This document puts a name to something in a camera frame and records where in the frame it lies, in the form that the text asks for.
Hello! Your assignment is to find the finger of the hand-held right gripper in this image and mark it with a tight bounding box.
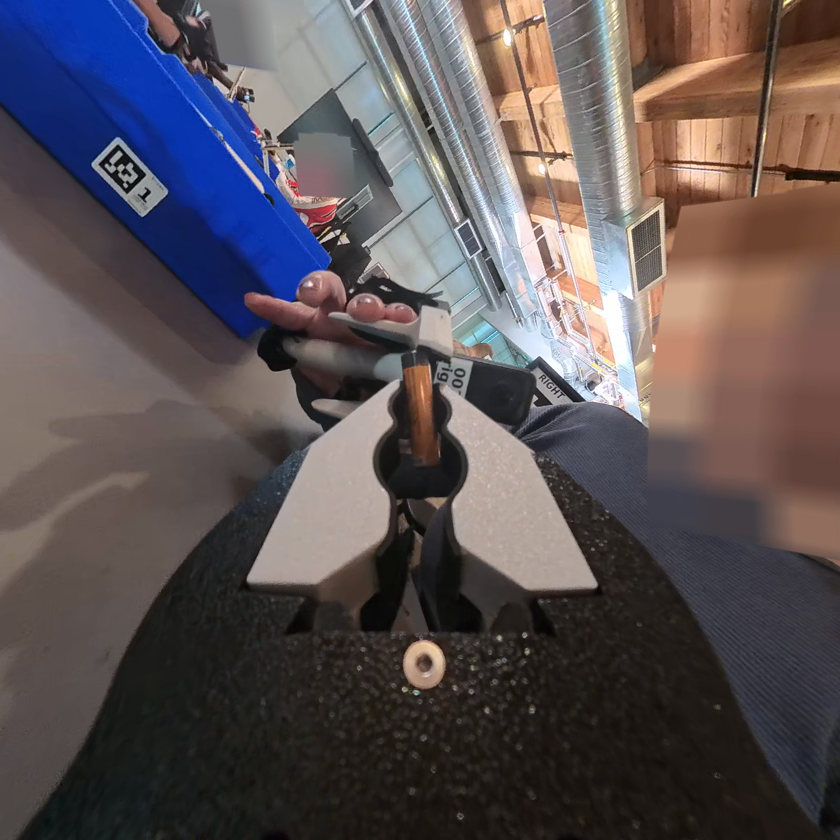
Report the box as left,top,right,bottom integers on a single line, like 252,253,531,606
327,305,454,358

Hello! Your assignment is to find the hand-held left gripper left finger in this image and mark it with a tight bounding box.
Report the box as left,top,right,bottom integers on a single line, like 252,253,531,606
246,381,416,634

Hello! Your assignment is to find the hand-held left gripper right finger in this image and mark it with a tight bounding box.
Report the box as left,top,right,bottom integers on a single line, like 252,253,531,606
436,386,599,634

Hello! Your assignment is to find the copper black battery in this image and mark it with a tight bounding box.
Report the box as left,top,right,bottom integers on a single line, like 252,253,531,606
400,354,442,467

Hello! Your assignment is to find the blue bin with white label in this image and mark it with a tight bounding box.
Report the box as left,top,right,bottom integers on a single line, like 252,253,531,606
0,0,332,340

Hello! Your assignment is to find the person's right hand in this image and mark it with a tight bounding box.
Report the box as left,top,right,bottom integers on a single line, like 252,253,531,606
244,270,421,349

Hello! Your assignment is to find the framed printed tag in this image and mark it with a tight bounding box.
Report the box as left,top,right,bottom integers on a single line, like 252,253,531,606
525,354,589,406

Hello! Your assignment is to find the large black display screen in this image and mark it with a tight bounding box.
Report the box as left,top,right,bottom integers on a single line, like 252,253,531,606
277,88,403,245

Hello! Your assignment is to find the red white garment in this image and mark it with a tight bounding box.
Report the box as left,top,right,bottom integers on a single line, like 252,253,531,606
274,154,343,238

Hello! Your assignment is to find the blue plastic bin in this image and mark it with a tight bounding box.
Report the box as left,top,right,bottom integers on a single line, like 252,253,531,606
190,69,277,185

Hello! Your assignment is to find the black ceiling pipe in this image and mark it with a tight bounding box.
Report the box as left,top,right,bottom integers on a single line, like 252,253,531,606
750,0,783,198

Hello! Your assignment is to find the large duct vent grille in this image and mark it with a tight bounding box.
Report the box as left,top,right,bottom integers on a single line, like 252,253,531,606
625,199,668,296

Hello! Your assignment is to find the large silver ventilation duct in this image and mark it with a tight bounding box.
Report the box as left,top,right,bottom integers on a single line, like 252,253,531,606
543,0,668,424

